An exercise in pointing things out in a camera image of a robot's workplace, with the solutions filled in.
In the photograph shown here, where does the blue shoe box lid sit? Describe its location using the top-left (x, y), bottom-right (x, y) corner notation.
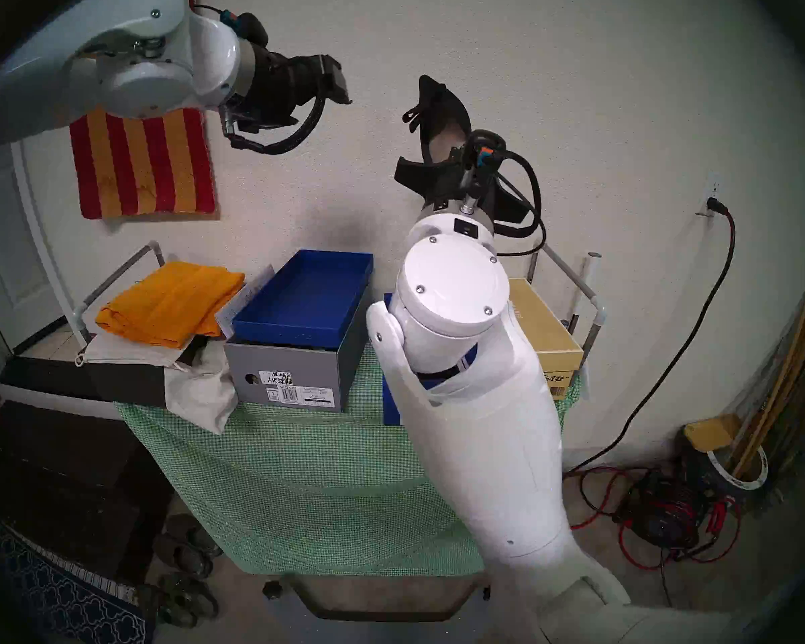
top-left (231, 249), bottom-right (374, 350)

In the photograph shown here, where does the orange cloth bag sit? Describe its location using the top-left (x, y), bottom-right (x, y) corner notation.
top-left (95, 261), bottom-right (246, 350)

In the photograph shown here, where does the green checkered tablecloth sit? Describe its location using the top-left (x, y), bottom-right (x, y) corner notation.
top-left (115, 344), bottom-right (581, 578)

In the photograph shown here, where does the grey shoe box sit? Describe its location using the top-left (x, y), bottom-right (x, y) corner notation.
top-left (223, 284), bottom-right (374, 413)

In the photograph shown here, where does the blue patterned rug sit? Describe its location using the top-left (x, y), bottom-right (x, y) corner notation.
top-left (0, 515), bottom-right (154, 644)

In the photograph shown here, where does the dark wooden cabinet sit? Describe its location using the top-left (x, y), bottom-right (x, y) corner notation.
top-left (0, 401), bottom-right (175, 586)

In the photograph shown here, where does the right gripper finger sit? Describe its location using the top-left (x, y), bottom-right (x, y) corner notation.
top-left (394, 156), bottom-right (458, 199)
top-left (488, 176), bottom-right (532, 226)

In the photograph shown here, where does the bundle of wooden sticks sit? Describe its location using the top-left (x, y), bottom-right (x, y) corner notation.
top-left (731, 250), bottom-right (805, 479)

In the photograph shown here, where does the red yellow striped wall cloth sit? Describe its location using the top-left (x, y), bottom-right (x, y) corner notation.
top-left (69, 0), bottom-right (217, 219)

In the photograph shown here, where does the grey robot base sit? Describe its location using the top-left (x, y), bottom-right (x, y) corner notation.
top-left (263, 572), bottom-right (504, 644)

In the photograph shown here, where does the grey cart rail pipe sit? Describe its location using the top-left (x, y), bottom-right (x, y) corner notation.
top-left (527, 244), bottom-right (606, 363)

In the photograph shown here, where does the white plastic pipe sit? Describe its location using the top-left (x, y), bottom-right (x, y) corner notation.
top-left (572, 252), bottom-right (602, 318)

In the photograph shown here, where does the red black power cable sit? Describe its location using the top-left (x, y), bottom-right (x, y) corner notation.
top-left (562, 198), bottom-right (742, 570)

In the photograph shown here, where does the white wall outlet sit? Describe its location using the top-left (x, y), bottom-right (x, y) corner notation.
top-left (696, 172), bottom-right (724, 217)

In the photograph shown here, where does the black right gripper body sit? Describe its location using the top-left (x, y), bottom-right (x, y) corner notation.
top-left (429, 129), bottom-right (508, 212)

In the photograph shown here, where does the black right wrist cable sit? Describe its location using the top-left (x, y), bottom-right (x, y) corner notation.
top-left (490, 150), bottom-right (548, 258)

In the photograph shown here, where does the white paper sheet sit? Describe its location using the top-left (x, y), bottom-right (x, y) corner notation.
top-left (213, 266), bottom-right (276, 339)

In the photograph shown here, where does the tan cardboard piece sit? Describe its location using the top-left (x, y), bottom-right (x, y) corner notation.
top-left (683, 413), bottom-right (744, 452)

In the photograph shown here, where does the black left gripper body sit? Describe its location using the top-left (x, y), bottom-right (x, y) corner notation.
top-left (231, 49), bottom-right (328, 132)

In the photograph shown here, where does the black braided left wrist cable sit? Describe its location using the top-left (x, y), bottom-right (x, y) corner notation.
top-left (221, 93), bottom-right (328, 156)

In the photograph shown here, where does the white cloth bag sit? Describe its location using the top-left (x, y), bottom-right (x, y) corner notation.
top-left (75, 331), bottom-right (240, 435)

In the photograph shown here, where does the blue white bucket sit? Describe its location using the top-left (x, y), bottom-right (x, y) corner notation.
top-left (684, 435), bottom-right (770, 509)

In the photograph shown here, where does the blue shoe box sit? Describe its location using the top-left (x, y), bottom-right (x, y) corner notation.
top-left (381, 292), bottom-right (478, 427)

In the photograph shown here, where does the black red cable reel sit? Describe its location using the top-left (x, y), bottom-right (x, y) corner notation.
top-left (617, 472), bottom-right (712, 566)

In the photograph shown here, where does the white door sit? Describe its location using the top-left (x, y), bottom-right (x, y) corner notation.
top-left (0, 143), bottom-right (64, 355)

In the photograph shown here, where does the tan shoe box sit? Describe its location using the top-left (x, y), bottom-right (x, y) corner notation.
top-left (508, 278), bottom-right (585, 400)

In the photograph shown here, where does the dark grey floor shoe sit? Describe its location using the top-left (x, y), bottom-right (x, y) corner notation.
top-left (158, 571), bottom-right (220, 620)
top-left (164, 513), bottom-right (223, 557)
top-left (152, 533), bottom-right (213, 580)
top-left (136, 582), bottom-right (199, 630)

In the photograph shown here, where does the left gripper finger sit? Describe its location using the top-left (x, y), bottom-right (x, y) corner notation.
top-left (322, 54), bottom-right (352, 107)

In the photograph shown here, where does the white metal rack frame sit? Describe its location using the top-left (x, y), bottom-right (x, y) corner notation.
top-left (72, 240), bottom-right (165, 345)

